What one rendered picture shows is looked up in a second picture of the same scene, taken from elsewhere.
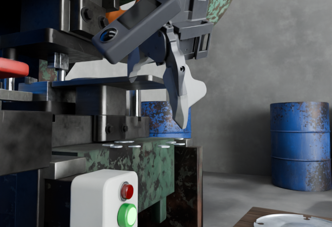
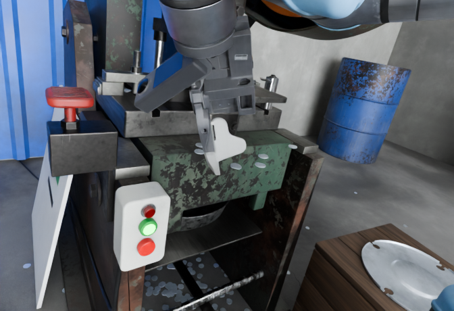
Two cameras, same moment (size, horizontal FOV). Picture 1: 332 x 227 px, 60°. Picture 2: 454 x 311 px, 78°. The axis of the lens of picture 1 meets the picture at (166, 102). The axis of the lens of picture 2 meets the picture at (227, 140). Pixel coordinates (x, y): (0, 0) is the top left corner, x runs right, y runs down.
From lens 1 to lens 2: 0.29 m
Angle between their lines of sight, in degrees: 37
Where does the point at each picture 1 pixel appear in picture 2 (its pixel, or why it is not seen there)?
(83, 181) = (119, 194)
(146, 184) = (238, 180)
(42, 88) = not seen: hidden behind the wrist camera
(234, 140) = not seen: outside the picture
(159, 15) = (178, 79)
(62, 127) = (167, 121)
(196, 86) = (233, 142)
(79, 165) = (141, 171)
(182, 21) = (219, 78)
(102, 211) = (121, 222)
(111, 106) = not seen: hidden behind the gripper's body
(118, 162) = (203, 163)
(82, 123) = (189, 117)
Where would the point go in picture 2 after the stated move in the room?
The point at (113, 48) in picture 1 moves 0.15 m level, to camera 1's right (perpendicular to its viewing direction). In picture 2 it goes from (139, 103) to (238, 140)
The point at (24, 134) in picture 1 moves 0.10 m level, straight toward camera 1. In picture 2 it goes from (90, 149) to (43, 178)
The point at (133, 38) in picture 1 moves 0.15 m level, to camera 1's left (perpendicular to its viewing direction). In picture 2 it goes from (157, 96) to (85, 71)
